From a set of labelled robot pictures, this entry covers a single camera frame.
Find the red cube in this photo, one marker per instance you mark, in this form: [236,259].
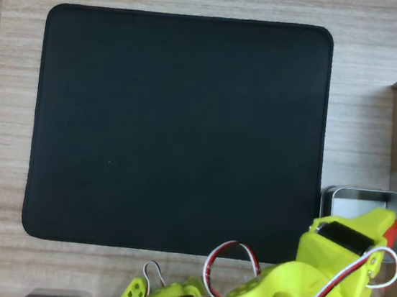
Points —
[392,234]

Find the lime green robot arm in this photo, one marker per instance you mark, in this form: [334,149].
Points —
[276,285]

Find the rectangular metal tin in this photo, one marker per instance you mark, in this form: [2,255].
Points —
[358,201]

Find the black mouse mat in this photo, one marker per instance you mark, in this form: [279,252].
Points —
[179,131]

